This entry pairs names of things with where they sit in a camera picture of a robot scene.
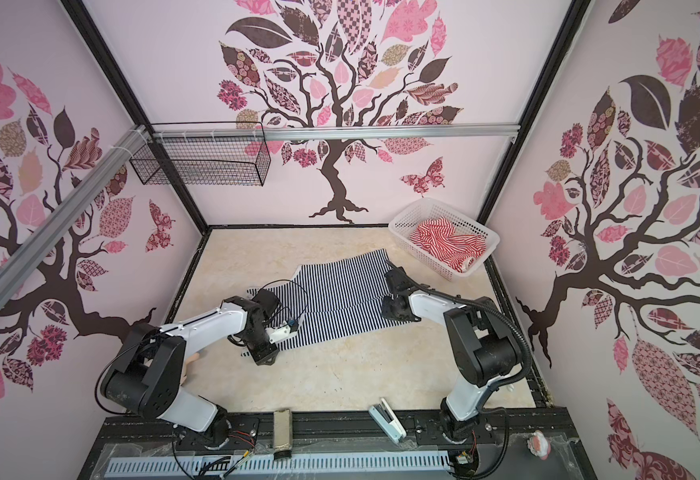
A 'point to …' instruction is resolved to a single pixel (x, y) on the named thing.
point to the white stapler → (386, 418)
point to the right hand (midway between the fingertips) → (391, 309)
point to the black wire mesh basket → (207, 154)
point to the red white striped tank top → (439, 235)
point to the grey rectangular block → (282, 429)
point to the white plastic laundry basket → (406, 218)
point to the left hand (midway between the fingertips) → (264, 358)
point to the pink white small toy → (539, 445)
